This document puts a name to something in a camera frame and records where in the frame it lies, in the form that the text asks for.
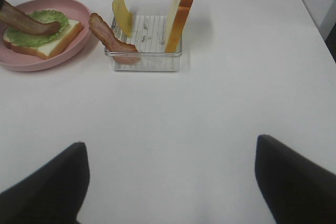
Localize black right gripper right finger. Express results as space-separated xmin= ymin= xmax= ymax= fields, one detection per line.
xmin=255 ymin=135 xmax=335 ymax=223

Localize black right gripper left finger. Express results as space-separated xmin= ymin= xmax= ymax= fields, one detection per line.
xmin=1 ymin=142 xmax=90 ymax=223

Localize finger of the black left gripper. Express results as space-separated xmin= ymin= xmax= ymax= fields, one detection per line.
xmin=0 ymin=0 xmax=5 ymax=9

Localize bacon strip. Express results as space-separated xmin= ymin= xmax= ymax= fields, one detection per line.
xmin=1 ymin=0 xmax=60 ymax=36
xmin=88 ymin=13 xmax=138 ymax=53

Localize green lettuce leaf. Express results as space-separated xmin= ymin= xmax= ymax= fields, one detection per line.
xmin=4 ymin=9 xmax=70 ymax=47

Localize bread slice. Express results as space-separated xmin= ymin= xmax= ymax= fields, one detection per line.
xmin=3 ymin=19 xmax=83 ymax=60
xmin=164 ymin=0 xmax=193 ymax=53

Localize yellow cheese slice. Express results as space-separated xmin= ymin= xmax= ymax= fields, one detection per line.
xmin=112 ymin=0 xmax=133 ymax=37

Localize pink round plate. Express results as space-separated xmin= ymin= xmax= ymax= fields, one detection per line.
xmin=1 ymin=0 xmax=91 ymax=71

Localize right clear plastic tray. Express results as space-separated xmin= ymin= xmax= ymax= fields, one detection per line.
xmin=105 ymin=0 xmax=182 ymax=72

